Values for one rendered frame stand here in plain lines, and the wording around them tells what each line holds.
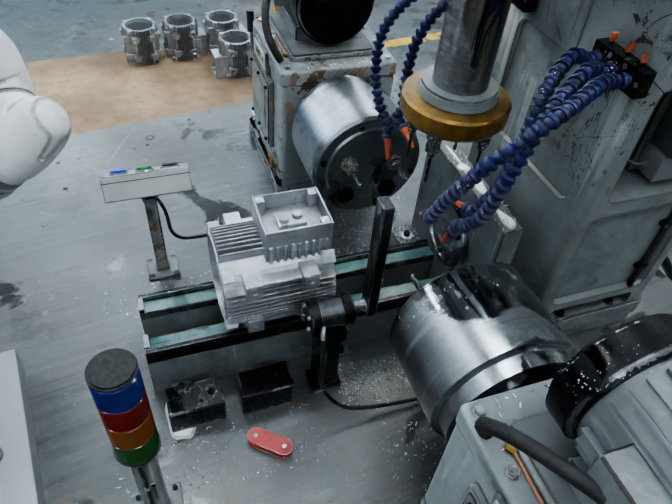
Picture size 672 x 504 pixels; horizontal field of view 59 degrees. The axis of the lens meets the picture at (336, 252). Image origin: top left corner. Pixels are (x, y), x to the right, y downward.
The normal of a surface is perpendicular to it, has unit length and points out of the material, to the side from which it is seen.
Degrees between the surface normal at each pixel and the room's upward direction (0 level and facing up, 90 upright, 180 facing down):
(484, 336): 24
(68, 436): 0
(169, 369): 90
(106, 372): 0
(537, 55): 90
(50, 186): 0
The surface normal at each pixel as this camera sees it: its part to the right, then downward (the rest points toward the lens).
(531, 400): 0.07, -0.71
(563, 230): -0.94, 0.18
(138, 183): 0.32, 0.24
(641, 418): -0.67, -0.32
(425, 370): -0.88, -0.04
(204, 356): 0.32, 0.68
